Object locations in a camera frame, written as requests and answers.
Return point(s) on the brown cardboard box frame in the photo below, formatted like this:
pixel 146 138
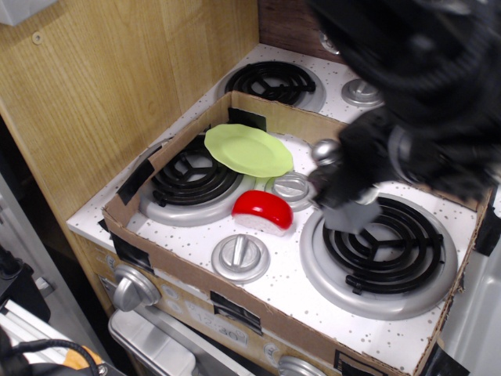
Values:
pixel 282 313

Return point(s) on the light green plastic plate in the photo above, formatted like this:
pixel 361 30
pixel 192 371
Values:
pixel 249 151

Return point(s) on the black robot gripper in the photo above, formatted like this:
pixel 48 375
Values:
pixel 375 148

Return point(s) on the red white toy sushi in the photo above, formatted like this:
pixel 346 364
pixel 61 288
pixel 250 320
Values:
pixel 263 211

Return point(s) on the silver oven knob bottom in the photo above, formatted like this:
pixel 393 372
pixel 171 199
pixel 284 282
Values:
pixel 293 366

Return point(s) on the grey pepper shaker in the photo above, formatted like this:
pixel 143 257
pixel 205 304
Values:
pixel 348 211

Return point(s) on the silver oven front knob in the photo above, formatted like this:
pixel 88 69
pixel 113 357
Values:
pixel 133 289

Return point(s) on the black burner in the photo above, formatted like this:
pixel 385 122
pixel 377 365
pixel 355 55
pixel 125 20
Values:
pixel 396 253
pixel 192 177
pixel 282 82

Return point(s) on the silver knob centre stovetop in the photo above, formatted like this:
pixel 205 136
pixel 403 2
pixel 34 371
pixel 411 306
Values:
pixel 294 188

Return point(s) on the silver oven door handle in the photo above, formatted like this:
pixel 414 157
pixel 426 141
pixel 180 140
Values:
pixel 167 347

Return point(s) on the front left black burner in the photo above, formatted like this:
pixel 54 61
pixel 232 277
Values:
pixel 192 177

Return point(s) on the silver knob stovetop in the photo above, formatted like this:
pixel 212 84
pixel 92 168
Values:
pixel 294 188
pixel 360 93
pixel 240 258

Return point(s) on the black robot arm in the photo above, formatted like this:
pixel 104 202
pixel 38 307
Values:
pixel 437 66

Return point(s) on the silver knob front stovetop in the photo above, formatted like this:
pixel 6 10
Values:
pixel 240 258

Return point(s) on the hanging silver slotted spoon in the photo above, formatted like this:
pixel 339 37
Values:
pixel 327 44

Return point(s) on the back left black burner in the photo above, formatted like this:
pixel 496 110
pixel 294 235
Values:
pixel 282 82

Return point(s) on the front right black burner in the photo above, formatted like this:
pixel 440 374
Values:
pixel 396 253

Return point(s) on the silver knob back stovetop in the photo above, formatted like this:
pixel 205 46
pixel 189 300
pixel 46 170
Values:
pixel 360 93

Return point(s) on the oven clock display sticker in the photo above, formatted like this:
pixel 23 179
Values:
pixel 218 325

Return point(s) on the silver oven knob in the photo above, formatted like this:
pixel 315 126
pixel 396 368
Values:
pixel 133 289
pixel 293 366

